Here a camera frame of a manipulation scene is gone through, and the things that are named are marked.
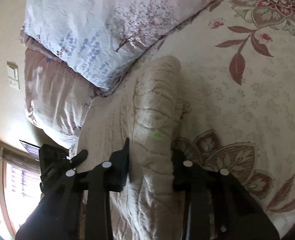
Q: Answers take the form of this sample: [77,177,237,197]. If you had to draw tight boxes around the lavender print pillow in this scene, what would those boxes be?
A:
[21,0,219,92]

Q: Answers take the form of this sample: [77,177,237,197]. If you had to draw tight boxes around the dark monitor screen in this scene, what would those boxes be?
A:
[19,140,40,161]

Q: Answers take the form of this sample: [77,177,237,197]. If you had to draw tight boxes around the white wall switch panel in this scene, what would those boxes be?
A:
[7,61,20,90]

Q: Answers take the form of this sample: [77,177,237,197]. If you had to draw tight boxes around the window with blinds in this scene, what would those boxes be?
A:
[1,147,41,233]

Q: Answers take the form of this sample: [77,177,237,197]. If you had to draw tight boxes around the beige knitted small garment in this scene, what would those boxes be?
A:
[78,56,183,239]

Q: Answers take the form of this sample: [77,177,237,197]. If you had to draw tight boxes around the pink striped pillow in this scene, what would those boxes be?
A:
[24,49,102,149]

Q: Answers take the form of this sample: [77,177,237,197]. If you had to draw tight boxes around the floral bed sheet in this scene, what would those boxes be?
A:
[134,0,295,237]

